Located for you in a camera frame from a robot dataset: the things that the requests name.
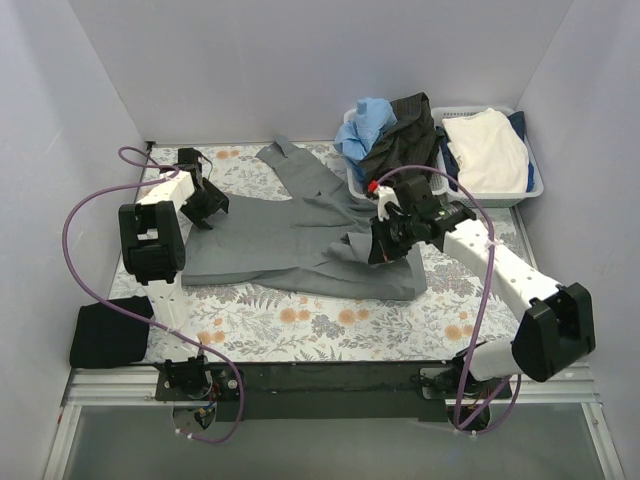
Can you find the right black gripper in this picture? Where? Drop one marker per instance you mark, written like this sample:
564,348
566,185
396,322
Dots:
382,240

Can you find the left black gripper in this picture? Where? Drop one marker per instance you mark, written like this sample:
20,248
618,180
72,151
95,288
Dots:
204,201

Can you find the grey long sleeve shirt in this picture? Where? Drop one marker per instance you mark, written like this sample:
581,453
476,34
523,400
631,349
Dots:
318,241

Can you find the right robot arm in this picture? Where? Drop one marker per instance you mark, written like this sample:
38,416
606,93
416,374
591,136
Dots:
556,322

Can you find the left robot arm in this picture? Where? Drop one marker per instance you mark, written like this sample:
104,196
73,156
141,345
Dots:
153,247

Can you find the left white plastic basket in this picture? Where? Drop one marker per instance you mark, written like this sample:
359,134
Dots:
437,184

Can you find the dark striped shirt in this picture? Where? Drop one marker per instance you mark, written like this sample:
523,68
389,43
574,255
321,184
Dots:
412,140

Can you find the cream white folded shirt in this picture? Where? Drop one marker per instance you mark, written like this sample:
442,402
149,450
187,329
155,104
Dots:
492,155

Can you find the light blue shirt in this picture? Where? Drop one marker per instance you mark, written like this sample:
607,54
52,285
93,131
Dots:
357,136

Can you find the floral table cloth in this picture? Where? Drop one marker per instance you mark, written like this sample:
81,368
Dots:
249,323

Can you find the navy blue folded garment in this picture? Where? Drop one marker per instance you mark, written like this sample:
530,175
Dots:
522,130

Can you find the black folded shirt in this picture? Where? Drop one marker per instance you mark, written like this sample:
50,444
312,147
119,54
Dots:
104,339

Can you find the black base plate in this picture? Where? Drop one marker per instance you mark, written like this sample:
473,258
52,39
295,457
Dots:
314,390

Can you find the aluminium frame rail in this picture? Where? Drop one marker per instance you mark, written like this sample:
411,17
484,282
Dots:
136,386

